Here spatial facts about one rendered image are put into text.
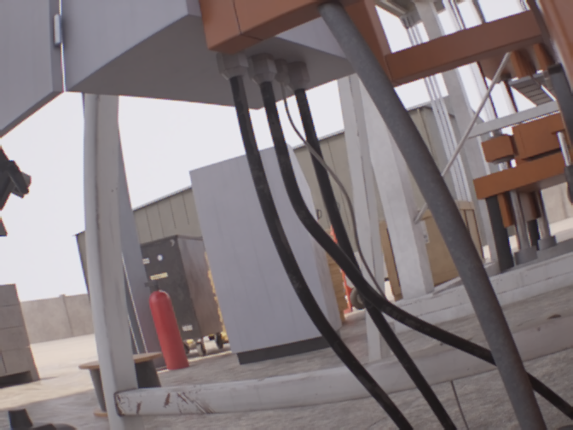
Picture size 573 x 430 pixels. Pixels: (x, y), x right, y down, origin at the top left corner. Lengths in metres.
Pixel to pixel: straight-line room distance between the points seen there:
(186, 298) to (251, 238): 1.52
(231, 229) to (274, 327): 0.61
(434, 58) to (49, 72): 0.50
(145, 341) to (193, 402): 3.55
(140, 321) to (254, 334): 1.02
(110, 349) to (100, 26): 0.76
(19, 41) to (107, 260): 0.62
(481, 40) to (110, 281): 0.84
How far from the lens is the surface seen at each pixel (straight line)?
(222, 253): 4.04
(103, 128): 1.36
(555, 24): 0.41
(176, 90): 0.87
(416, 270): 3.67
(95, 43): 0.74
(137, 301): 4.75
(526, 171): 3.85
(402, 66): 0.92
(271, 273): 3.97
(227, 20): 0.64
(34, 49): 0.81
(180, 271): 5.40
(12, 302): 5.69
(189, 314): 5.40
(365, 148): 2.30
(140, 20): 0.69
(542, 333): 0.91
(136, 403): 1.30
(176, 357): 4.60
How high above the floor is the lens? 0.38
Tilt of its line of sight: 6 degrees up
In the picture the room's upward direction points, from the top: 13 degrees counter-clockwise
